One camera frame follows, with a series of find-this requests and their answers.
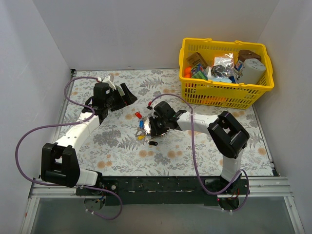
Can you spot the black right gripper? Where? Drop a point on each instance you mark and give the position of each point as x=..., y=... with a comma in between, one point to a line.
x=153, y=126

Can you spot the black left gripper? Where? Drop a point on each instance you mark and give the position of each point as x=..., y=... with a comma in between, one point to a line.
x=119, y=98

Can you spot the red key tag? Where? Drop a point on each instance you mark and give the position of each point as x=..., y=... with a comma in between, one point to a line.
x=138, y=114

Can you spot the metal ring disc key organizer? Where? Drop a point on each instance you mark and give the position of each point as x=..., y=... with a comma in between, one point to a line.
x=153, y=127

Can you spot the blue key tag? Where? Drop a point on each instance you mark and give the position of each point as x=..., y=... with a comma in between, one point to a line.
x=141, y=123

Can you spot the yellow key tag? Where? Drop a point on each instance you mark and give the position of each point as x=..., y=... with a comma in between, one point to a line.
x=141, y=137

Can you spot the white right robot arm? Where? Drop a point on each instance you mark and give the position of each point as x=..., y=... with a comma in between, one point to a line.
x=229, y=136

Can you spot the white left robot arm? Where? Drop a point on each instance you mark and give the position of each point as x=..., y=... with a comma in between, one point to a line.
x=59, y=161

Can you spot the black tag key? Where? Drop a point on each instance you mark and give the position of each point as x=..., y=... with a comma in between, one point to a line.
x=151, y=142

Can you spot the floral patterned mat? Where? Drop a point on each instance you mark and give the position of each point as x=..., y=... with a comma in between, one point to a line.
x=113, y=148

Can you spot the orange balls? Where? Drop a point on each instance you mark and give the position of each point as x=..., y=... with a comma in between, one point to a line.
x=188, y=72

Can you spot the green blue small box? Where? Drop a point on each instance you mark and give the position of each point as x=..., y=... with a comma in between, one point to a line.
x=198, y=72

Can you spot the brown cardboard box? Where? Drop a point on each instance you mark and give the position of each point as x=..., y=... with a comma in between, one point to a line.
x=195, y=59

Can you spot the clear plastic bag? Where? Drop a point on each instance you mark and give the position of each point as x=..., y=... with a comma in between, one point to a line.
x=223, y=66

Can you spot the yellow plastic basket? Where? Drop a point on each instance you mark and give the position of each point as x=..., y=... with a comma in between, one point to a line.
x=220, y=94

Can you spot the brown round object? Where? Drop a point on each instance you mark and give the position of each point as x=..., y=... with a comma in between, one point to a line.
x=247, y=54

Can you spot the white cylindrical container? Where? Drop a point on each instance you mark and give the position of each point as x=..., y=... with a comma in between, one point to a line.
x=251, y=71

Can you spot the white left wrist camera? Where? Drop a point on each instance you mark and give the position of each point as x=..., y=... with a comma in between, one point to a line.
x=109, y=79

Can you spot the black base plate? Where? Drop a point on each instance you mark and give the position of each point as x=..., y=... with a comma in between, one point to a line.
x=145, y=190

